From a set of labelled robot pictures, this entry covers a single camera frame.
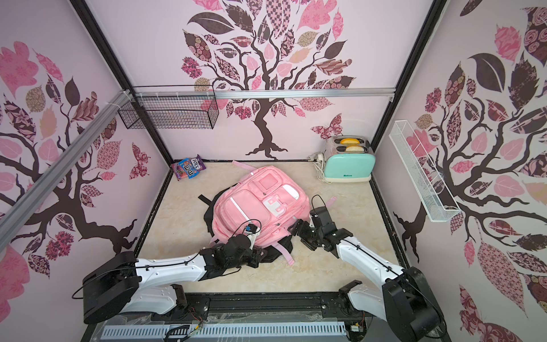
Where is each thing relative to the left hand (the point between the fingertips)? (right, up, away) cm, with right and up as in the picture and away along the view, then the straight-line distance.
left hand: (265, 258), depth 81 cm
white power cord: (+25, +42, +27) cm, 56 cm away
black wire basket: (-59, +70, +41) cm, 100 cm away
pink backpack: (-3, +22, +15) cm, 27 cm away
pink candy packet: (-50, +35, +33) cm, 69 cm away
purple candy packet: (-41, +40, +37) cm, 68 cm away
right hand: (+11, +8, +3) cm, 14 cm away
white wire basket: (+60, +26, -7) cm, 66 cm away
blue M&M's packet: (-45, +38, +33) cm, 68 cm away
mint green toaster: (+40, +41, +20) cm, 60 cm away
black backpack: (+1, +1, +1) cm, 2 cm away
